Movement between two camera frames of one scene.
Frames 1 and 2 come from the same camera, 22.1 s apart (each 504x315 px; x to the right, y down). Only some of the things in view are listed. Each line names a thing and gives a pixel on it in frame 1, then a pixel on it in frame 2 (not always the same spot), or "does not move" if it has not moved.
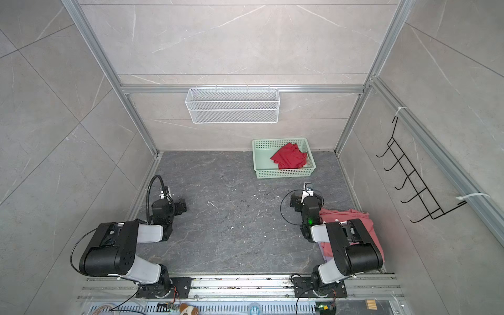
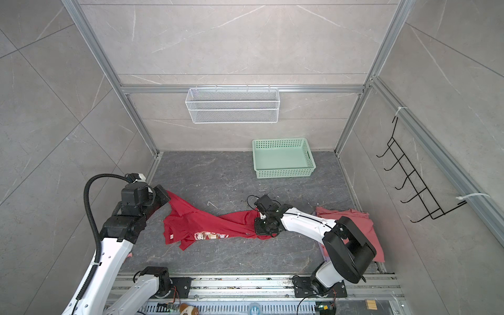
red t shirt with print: x=289 y=157 → x=183 y=225
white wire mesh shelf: x=233 y=105 does not move
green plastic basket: x=282 y=158 does not move
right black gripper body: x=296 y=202 → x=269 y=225
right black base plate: x=303 y=288 does not move
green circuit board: x=325 y=308 does not move
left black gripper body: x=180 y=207 → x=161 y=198
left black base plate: x=179 y=289 does not move
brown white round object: x=188 y=310 does not move
